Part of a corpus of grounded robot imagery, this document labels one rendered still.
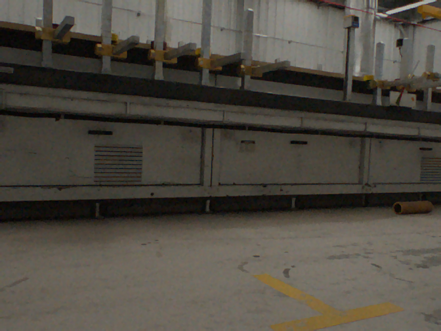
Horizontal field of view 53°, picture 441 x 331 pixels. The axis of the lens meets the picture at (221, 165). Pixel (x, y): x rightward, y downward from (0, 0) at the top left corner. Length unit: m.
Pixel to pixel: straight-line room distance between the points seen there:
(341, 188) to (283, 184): 0.47
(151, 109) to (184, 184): 0.55
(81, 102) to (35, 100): 0.19
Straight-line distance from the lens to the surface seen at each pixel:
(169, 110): 2.20
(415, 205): 3.18
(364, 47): 7.43
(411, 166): 3.71
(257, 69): 2.36
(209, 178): 2.52
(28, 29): 2.22
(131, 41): 1.84
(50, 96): 2.06
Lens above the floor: 0.42
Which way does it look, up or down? 3 degrees down
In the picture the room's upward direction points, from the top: 3 degrees clockwise
